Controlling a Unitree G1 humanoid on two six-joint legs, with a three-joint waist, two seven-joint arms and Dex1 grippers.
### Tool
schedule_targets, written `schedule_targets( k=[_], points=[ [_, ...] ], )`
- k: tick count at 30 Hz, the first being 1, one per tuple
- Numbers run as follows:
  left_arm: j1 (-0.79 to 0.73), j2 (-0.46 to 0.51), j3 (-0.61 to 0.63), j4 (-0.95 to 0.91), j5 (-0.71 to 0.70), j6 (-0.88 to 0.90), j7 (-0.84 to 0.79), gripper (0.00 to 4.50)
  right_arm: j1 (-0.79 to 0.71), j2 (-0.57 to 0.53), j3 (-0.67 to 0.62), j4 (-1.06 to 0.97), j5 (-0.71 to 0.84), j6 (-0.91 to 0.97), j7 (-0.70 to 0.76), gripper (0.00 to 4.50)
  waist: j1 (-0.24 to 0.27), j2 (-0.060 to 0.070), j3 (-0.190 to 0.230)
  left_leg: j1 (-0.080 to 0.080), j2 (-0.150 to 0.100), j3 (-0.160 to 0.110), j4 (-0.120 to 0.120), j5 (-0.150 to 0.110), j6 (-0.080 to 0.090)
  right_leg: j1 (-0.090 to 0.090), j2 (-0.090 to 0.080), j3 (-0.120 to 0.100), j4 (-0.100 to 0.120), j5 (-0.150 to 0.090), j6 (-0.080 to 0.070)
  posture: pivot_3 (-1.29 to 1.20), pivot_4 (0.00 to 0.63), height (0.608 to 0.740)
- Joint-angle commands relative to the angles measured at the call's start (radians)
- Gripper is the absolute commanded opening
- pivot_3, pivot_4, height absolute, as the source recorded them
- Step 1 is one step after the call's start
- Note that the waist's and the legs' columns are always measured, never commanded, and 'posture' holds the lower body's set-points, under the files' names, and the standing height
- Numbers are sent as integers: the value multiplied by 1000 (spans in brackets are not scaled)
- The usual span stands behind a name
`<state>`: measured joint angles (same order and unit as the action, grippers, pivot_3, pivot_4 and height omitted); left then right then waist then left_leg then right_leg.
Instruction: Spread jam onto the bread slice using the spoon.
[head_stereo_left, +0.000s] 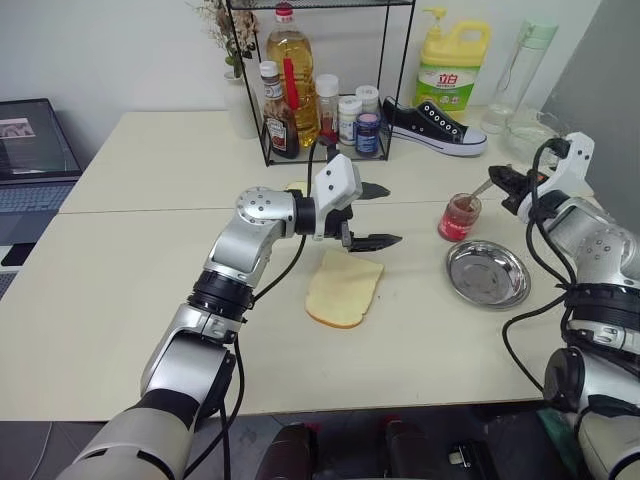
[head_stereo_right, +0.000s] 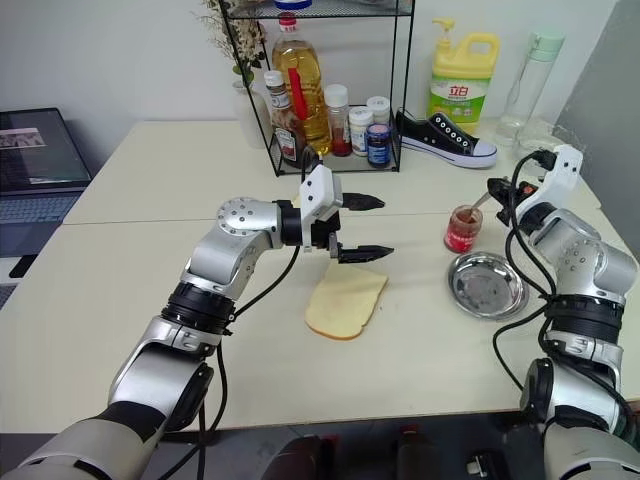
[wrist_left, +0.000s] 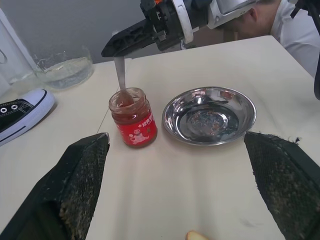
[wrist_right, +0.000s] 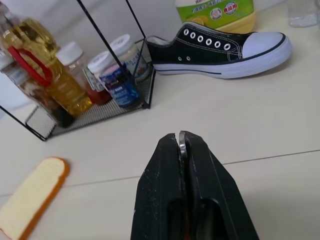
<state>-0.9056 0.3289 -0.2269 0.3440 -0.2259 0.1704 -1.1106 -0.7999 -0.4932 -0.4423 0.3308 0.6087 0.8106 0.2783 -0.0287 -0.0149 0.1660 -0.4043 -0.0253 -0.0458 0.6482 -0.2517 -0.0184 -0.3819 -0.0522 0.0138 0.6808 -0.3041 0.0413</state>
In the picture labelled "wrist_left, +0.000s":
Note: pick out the bread slice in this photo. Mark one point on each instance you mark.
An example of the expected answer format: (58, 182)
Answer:
(196, 236)

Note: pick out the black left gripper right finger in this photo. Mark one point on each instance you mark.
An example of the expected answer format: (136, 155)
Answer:
(285, 180)

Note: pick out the black and white sneaker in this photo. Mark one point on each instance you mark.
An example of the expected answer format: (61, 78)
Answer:
(22, 112)

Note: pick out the person in white shirt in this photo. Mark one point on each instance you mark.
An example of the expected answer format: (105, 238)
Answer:
(295, 32)

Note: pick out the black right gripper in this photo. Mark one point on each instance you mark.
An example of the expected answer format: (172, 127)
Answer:
(165, 22)

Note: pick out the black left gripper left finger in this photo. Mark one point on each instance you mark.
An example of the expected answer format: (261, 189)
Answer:
(62, 180)

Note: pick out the glass bowl with water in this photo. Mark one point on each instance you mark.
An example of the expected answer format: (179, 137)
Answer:
(65, 72)

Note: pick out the clear plastic container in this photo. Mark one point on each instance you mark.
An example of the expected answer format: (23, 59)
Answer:
(12, 57)

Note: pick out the red label jam jar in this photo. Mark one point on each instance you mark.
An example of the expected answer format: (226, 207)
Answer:
(136, 125)

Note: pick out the black rounded object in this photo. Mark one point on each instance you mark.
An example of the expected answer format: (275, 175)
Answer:
(317, 86)

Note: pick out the translucent plastic spoon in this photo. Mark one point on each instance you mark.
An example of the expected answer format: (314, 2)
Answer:
(121, 72)

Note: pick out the shallow stainless steel dish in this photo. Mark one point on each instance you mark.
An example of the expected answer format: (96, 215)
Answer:
(207, 117)

